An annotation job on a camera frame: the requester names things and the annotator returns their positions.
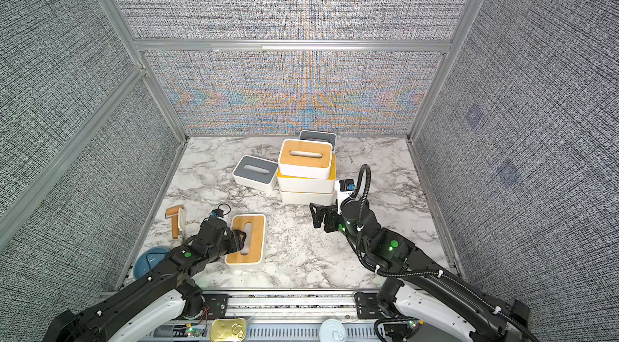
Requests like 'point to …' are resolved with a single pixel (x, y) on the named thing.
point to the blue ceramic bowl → (147, 260)
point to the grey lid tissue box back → (319, 136)
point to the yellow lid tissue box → (309, 185)
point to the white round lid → (332, 330)
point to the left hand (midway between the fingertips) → (245, 235)
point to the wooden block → (177, 214)
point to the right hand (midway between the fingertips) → (322, 199)
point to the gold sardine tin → (228, 330)
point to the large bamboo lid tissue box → (306, 197)
